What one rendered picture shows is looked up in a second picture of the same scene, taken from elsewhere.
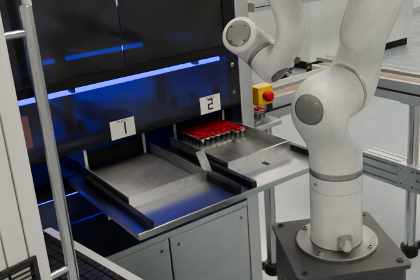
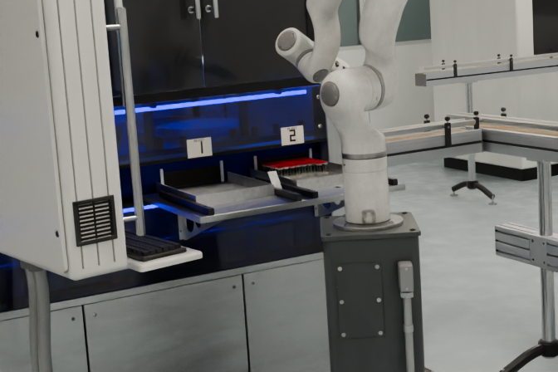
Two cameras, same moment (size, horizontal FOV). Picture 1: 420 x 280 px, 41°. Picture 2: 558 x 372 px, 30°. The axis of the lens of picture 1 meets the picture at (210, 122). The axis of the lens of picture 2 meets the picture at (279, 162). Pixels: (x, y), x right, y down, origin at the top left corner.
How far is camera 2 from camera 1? 1.64 m
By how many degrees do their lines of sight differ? 12
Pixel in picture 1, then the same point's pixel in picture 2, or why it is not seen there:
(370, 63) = (385, 61)
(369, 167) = (501, 245)
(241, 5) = not seen: hidden behind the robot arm
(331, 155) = (353, 135)
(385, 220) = not seen: hidden behind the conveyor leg
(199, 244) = (276, 288)
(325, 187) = (350, 165)
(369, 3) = (371, 11)
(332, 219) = (357, 193)
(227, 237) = (309, 289)
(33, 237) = (112, 180)
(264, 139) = not seen: hidden behind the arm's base
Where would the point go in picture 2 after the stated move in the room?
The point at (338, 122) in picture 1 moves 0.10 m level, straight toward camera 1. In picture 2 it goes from (351, 103) to (340, 107)
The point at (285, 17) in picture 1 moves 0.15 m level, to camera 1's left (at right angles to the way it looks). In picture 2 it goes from (320, 26) to (264, 29)
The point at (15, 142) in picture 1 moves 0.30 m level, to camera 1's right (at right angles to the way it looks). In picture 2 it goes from (106, 103) to (222, 96)
